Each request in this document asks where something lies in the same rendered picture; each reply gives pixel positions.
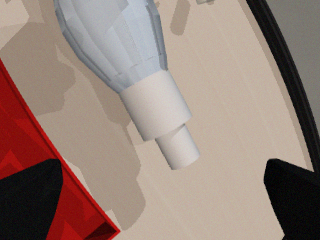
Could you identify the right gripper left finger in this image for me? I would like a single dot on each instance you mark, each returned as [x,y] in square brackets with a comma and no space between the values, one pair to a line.
[28,201]

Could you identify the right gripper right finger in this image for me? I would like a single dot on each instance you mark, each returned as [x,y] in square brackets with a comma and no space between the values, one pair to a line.
[294,193]

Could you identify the red tray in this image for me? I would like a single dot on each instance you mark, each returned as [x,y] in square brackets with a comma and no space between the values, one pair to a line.
[24,143]

